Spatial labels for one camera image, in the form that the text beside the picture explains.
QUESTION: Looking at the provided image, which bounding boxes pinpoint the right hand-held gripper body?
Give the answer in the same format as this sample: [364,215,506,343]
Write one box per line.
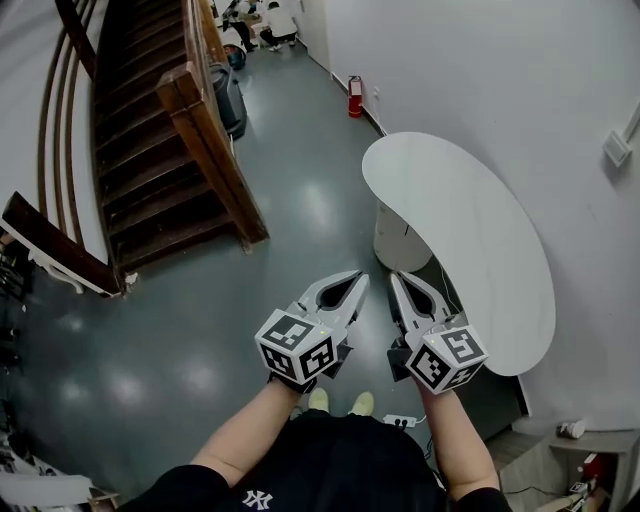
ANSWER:
[386,313,490,397]

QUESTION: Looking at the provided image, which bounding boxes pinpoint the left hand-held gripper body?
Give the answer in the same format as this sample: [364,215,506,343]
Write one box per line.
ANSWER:
[254,298,360,395]

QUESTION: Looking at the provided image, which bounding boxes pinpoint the person's left forearm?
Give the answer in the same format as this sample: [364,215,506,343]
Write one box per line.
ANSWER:
[189,380,322,490]

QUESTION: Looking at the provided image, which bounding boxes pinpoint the person's right forearm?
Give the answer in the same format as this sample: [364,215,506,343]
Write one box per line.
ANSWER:
[416,387,502,503]

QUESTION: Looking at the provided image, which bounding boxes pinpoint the white power strip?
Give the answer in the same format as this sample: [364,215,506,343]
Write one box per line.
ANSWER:
[381,413,420,431]

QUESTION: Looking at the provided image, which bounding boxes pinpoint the white curved table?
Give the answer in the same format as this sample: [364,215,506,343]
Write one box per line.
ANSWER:
[360,130,558,378]

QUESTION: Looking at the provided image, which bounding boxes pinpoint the person's right pale shoe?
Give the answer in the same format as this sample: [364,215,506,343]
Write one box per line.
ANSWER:
[347,390,376,417]

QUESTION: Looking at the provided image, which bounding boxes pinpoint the person's black shirt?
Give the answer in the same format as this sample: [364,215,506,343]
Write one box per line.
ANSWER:
[117,411,514,512]

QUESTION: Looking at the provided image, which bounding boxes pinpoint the white crumpled cup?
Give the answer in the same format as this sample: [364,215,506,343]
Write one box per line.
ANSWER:
[556,419,587,441]

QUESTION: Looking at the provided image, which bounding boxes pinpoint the grey low shelf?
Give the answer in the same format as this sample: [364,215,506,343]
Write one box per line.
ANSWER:
[499,428,640,512]

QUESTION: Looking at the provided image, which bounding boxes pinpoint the red fire extinguisher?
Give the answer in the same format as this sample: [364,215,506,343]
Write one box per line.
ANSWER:
[346,74,365,119]

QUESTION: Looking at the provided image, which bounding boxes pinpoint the dark wooden staircase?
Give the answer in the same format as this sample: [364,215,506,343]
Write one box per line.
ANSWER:
[53,0,272,297]

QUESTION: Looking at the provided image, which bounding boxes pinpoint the grey floor machine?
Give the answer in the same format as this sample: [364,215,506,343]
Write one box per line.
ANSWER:
[208,61,249,140]

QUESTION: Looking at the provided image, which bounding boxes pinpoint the dark wooden board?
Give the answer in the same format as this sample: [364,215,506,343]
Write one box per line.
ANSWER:
[0,191,125,299]

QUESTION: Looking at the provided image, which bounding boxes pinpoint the curved wooden handrail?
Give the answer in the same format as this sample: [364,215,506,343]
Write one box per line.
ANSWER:
[36,0,109,247]

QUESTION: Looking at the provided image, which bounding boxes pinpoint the white wall box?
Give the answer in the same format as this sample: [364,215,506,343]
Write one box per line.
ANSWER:
[601,128,632,168]

